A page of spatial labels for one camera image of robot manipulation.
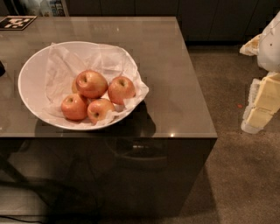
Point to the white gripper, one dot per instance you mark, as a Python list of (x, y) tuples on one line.
[(269, 48)]

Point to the red apple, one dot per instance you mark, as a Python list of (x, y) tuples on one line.
[(98, 109), (120, 89), (74, 107), (91, 84)]

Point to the white bowl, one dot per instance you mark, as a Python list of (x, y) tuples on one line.
[(31, 84)]

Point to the dark cabinets in background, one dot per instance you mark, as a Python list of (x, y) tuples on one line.
[(199, 20)]

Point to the white crumpled paper liner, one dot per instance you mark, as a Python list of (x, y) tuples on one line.
[(66, 60)]

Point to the shelf with items top left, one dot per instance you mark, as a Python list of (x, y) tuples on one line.
[(42, 8)]

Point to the black white marker tag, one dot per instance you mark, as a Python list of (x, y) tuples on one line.
[(16, 23)]

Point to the dark object at left edge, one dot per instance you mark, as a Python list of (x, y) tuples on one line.
[(2, 69)]

